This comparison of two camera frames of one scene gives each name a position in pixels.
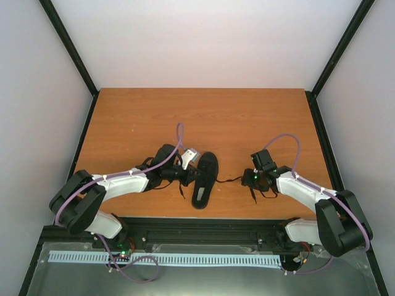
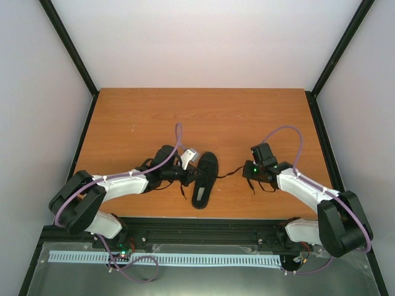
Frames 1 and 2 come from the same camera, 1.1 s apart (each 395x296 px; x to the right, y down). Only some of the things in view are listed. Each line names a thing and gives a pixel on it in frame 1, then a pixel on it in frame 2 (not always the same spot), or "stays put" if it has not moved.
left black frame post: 74,53 stays put
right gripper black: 247,180 -> 247,171
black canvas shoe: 207,174 stays put
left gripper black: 190,176 stays put
